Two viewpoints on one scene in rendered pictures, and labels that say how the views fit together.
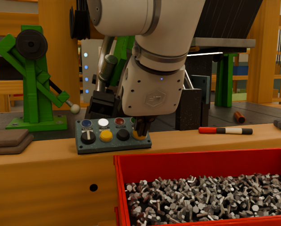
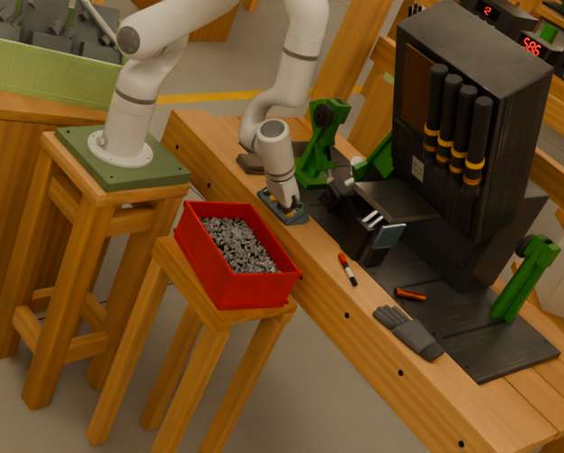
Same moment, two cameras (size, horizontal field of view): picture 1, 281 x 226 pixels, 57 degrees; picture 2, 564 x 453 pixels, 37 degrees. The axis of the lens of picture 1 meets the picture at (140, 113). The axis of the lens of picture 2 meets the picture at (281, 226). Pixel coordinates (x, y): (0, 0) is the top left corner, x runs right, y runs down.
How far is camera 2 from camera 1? 209 cm
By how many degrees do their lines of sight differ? 55
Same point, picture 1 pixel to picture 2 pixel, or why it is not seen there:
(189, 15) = (264, 157)
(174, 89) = (280, 191)
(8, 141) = (246, 163)
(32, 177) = (235, 188)
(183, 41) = (267, 166)
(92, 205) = not seen: hidden behind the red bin
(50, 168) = (242, 190)
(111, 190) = not seen: hidden behind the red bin
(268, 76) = not seen: outside the picture
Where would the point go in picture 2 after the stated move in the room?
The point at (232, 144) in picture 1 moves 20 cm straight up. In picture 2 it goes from (322, 270) to (353, 210)
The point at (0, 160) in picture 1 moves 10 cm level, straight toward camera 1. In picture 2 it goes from (234, 169) to (212, 174)
